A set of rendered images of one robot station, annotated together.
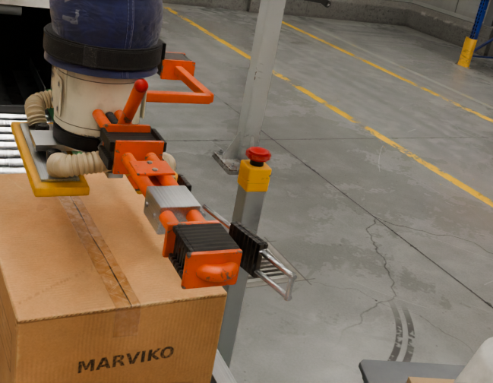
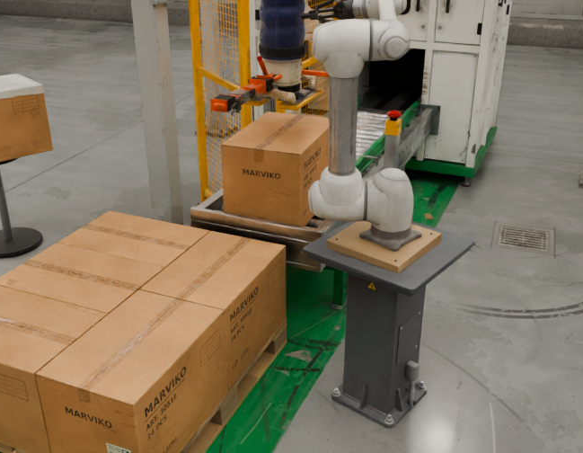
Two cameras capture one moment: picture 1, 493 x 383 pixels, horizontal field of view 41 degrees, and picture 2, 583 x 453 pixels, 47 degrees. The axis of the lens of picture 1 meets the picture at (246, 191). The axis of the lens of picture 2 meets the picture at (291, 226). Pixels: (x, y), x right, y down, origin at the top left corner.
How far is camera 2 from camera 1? 233 cm
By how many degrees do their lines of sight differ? 46
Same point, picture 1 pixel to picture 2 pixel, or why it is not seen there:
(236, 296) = not seen: hidden behind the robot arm
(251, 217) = (390, 150)
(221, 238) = (226, 98)
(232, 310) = not seen: hidden behind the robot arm
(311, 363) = (492, 290)
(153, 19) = (288, 36)
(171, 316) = (277, 158)
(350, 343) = (539, 291)
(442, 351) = not seen: outside the picture
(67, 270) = (255, 137)
